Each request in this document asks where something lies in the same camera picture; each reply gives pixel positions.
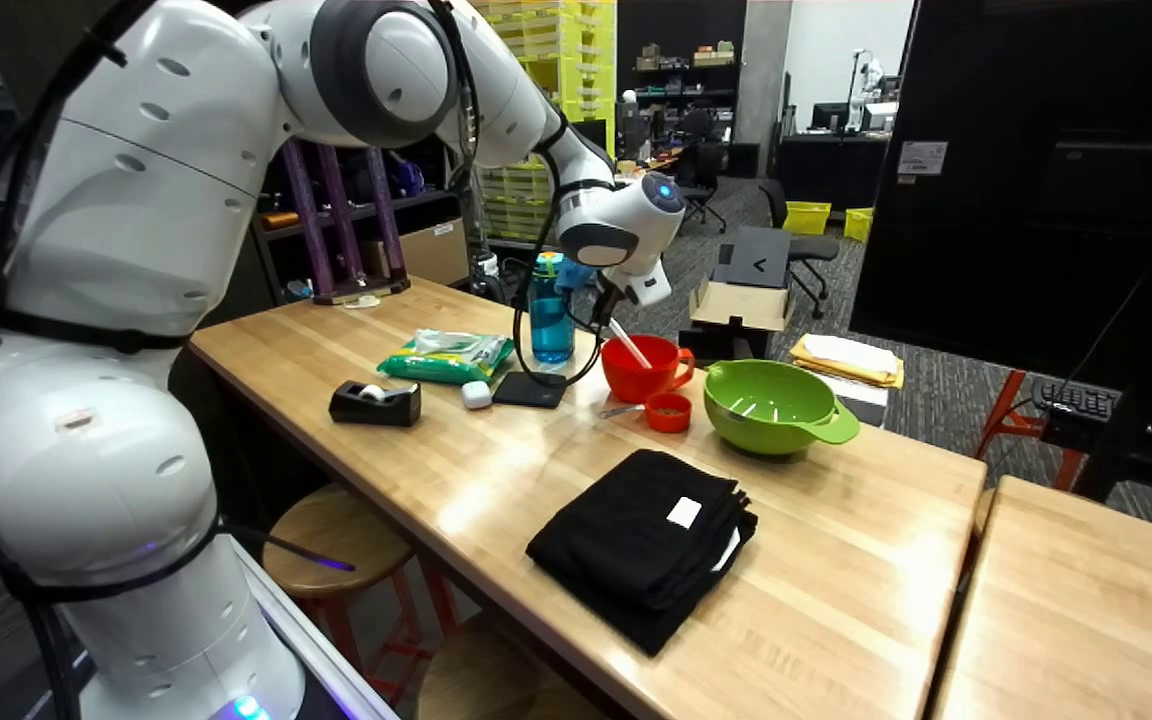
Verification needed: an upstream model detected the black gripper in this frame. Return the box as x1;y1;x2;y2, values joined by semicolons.
601;265;672;306

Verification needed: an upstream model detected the clear plastic straw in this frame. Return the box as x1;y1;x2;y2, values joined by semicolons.
606;316;650;373

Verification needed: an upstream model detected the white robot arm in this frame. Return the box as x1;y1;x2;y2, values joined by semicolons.
0;0;685;720

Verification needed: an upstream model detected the orange plastic bowl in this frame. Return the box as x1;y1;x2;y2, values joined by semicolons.
601;337;697;405

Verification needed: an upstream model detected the green plastic bowl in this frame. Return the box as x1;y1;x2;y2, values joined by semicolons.
702;360;861;456

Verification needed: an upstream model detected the open cardboard box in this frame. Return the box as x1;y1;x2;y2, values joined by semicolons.
693;222;790;330

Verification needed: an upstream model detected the blue water bottle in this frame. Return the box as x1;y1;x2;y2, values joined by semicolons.
528;253;591;367

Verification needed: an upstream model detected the yellow storage bin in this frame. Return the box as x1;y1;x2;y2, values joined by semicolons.
845;207;870;243
782;198;833;236

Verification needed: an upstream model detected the black smartphone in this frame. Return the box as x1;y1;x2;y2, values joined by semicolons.
490;373;563;409

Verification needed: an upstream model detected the green wet wipes pack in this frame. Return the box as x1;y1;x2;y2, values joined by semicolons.
375;327;517;385

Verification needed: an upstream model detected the small white eraser block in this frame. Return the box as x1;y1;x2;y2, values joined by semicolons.
459;378;490;411

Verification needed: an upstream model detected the black folded cloth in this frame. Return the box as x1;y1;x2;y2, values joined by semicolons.
528;449;759;657

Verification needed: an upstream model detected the black tape dispenser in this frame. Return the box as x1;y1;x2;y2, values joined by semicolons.
327;378;420;426

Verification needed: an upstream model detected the large black monitor panel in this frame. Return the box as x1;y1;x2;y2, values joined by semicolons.
851;0;1152;386

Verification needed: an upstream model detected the round wooden stool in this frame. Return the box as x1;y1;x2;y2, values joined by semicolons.
415;612;604;720
258;484;413;596

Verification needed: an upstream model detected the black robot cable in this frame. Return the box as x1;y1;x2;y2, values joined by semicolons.
509;155;606;390

